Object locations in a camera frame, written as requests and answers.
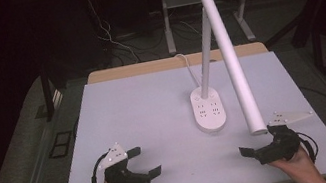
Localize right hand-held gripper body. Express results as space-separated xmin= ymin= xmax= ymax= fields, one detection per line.
xmin=248 ymin=105 xmax=321 ymax=167

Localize white floor cables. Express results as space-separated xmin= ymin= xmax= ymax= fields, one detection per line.
xmin=80 ymin=0 xmax=141 ymax=71

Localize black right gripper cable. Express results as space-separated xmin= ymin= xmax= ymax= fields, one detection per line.
xmin=295 ymin=128 xmax=322 ymax=167

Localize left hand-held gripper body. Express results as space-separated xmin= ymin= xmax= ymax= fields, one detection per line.
xmin=94 ymin=138 xmax=153 ymax=183

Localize black stand post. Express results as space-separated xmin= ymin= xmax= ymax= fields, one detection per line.
xmin=26 ymin=64 xmax=67 ymax=125

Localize person's right hand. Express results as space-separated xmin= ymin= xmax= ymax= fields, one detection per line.
xmin=265 ymin=143 xmax=320 ymax=183

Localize grey metal stand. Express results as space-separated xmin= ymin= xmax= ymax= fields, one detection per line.
xmin=158 ymin=0 xmax=259 ymax=57

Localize white desk lamp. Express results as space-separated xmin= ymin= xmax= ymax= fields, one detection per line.
xmin=172 ymin=0 xmax=270 ymax=147

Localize black floor frame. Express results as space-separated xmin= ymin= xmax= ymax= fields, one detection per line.
xmin=44 ymin=130 xmax=77 ymax=160

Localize white lamp cord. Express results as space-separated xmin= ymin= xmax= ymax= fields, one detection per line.
xmin=173 ymin=50 xmax=202 ymax=91

